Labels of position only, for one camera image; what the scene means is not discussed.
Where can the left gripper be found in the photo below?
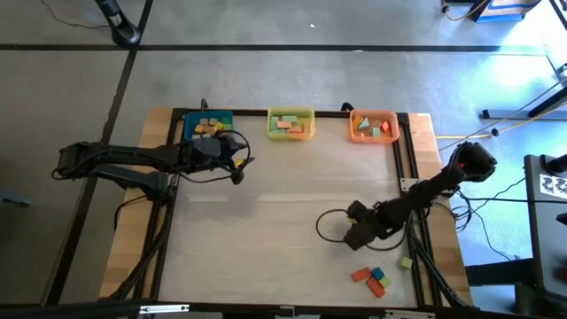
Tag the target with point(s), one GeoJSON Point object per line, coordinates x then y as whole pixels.
{"type": "Point", "coordinates": [228, 150]}

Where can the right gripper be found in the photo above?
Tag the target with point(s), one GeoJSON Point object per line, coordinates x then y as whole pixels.
{"type": "Point", "coordinates": [365, 219]}

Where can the small blue cube block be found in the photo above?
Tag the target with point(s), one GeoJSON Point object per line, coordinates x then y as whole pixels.
{"type": "Point", "coordinates": [377, 273]}

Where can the small yellow-green cube block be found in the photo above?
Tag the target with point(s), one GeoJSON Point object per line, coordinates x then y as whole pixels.
{"type": "Point", "coordinates": [385, 282]}

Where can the mint green block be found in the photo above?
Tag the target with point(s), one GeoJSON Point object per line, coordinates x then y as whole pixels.
{"type": "Point", "coordinates": [278, 131]}
{"type": "Point", "coordinates": [289, 119]}
{"type": "Point", "coordinates": [274, 122]}

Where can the peach orange block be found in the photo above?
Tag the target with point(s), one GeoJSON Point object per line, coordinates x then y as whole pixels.
{"type": "Point", "coordinates": [284, 125]}

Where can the large teal block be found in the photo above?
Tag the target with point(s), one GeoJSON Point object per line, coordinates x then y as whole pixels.
{"type": "Point", "coordinates": [364, 124]}

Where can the large tan block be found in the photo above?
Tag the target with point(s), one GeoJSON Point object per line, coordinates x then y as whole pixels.
{"type": "Point", "coordinates": [376, 123]}

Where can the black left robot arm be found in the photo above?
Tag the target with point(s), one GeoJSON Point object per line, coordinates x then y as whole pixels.
{"type": "Point", "coordinates": [133, 155]}

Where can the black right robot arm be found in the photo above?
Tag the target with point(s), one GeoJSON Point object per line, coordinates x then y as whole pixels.
{"type": "Point", "coordinates": [425, 192]}

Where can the red flat block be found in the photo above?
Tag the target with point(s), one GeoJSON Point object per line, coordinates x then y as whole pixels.
{"type": "Point", "coordinates": [375, 287]}
{"type": "Point", "coordinates": [361, 274]}

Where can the small yellow cube block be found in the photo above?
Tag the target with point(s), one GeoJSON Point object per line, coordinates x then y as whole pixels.
{"type": "Point", "coordinates": [219, 126]}

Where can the small green block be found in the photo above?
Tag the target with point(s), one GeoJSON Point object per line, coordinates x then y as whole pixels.
{"type": "Point", "coordinates": [227, 120]}

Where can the green cube block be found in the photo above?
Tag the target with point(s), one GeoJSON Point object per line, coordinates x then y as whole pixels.
{"type": "Point", "coordinates": [405, 262]}

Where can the blue plastic bin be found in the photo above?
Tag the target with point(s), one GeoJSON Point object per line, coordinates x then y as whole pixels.
{"type": "Point", "coordinates": [188, 119]}

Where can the black arched clamp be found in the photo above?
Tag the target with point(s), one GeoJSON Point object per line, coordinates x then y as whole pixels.
{"type": "Point", "coordinates": [347, 105]}
{"type": "Point", "coordinates": [203, 105]}

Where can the white mounting plate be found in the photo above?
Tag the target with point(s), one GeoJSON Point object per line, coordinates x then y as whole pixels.
{"type": "Point", "coordinates": [406, 184]}

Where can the yellow plastic bin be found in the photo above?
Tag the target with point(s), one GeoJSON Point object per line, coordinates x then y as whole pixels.
{"type": "Point", "coordinates": [312, 113]}

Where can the wooden board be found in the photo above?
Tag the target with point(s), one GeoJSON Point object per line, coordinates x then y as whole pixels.
{"type": "Point", "coordinates": [133, 248]}
{"type": "Point", "coordinates": [449, 266]}

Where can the orange plastic bin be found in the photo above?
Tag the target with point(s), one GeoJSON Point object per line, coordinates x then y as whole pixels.
{"type": "Point", "coordinates": [374, 141]}

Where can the large orange block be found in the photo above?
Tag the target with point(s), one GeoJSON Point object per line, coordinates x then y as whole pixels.
{"type": "Point", "coordinates": [356, 122]}

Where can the large red block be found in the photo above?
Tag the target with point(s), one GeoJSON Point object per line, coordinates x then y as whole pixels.
{"type": "Point", "coordinates": [386, 126]}

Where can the black floor strip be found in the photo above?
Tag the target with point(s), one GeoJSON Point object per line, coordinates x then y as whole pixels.
{"type": "Point", "coordinates": [115, 102]}
{"type": "Point", "coordinates": [310, 47]}

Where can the black floor bar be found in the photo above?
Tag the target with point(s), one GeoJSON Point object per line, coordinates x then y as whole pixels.
{"type": "Point", "coordinates": [500, 272]}

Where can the grey cart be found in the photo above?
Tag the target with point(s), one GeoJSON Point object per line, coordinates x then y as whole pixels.
{"type": "Point", "coordinates": [545, 230]}

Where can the white fiducial marker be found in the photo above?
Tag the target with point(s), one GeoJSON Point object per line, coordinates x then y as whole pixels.
{"type": "Point", "coordinates": [553, 186]}

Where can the black stand leg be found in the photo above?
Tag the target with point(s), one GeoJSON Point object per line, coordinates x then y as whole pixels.
{"type": "Point", "coordinates": [553, 99]}

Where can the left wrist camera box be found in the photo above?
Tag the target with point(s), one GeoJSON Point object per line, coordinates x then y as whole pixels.
{"type": "Point", "coordinates": [207, 147]}

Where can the silver bracket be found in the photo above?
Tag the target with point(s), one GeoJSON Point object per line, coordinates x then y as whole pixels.
{"type": "Point", "coordinates": [164, 308]}
{"type": "Point", "coordinates": [409, 315]}

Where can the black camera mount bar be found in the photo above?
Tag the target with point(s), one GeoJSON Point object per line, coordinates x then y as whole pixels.
{"type": "Point", "coordinates": [66, 310]}

